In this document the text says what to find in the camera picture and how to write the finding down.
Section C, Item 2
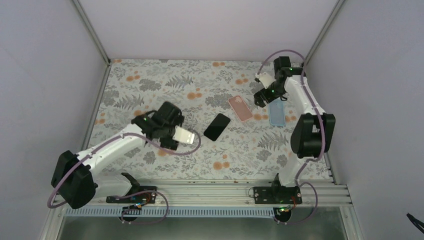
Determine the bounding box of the phone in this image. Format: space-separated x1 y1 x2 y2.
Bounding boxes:
203 113 231 142

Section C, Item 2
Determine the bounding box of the black object at edge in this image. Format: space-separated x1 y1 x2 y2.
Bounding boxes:
406 213 424 234

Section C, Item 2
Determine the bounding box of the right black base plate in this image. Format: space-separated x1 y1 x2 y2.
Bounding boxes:
253 186 303 205

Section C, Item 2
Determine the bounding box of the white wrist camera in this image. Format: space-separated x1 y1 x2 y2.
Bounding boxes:
254 72 275 89
172 125 196 145

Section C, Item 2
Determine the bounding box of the light blue phone case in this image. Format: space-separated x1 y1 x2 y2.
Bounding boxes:
268 99 286 127

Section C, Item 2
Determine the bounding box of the aluminium corner post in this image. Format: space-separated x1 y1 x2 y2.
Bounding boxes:
72 0 111 65
303 0 346 67

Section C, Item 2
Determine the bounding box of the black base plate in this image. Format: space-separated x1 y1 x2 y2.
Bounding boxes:
253 186 303 205
106 186 157 205

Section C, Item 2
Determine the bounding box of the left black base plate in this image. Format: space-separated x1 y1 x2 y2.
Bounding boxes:
106 186 157 205

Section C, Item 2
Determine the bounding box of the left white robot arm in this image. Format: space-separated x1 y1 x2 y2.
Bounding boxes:
47 101 195 209

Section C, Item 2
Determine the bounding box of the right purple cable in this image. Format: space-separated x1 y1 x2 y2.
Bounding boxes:
257 49 327 225

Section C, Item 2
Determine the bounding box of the aluminium rail frame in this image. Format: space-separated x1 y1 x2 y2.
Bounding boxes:
63 179 352 219

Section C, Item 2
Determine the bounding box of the pink phone case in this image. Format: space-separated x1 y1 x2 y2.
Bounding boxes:
228 95 253 122

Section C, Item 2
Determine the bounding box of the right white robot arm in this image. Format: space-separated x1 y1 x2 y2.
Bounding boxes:
253 56 336 205

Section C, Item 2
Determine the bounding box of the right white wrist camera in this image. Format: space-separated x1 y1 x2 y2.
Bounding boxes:
254 72 275 89

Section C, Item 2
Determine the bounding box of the left aluminium corner post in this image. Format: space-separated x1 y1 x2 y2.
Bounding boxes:
72 0 111 65

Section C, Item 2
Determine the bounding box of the floral patterned table mat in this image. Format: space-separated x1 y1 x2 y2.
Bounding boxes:
89 59 299 181

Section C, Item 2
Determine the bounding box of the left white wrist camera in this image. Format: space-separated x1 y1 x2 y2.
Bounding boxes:
172 125 196 145

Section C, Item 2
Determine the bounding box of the right aluminium corner post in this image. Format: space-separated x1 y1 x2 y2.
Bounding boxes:
303 0 346 67

